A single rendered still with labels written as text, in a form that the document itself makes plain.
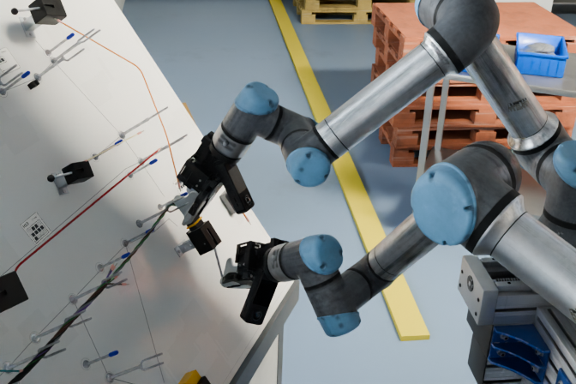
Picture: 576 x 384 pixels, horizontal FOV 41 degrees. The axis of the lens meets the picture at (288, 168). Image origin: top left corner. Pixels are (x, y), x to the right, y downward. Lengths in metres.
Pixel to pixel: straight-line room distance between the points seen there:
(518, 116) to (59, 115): 0.94
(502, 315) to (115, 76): 1.00
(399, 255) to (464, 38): 0.41
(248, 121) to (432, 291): 2.22
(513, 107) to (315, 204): 2.63
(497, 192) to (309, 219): 2.92
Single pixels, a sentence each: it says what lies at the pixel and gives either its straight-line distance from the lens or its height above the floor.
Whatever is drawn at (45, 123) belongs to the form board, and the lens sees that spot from 1.61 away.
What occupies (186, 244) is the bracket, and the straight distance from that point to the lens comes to 1.71.
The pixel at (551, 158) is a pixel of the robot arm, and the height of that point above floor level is 1.36.
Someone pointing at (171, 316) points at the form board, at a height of 1.03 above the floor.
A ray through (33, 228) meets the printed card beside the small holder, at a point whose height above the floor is 1.29.
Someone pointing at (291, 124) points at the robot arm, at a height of 1.44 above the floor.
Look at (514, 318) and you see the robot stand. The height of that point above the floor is 1.04.
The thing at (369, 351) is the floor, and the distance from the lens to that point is 3.20.
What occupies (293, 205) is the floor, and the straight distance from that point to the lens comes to 4.16.
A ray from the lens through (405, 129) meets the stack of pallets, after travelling 4.52.
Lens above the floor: 2.03
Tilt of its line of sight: 27 degrees down
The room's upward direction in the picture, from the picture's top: 2 degrees clockwise
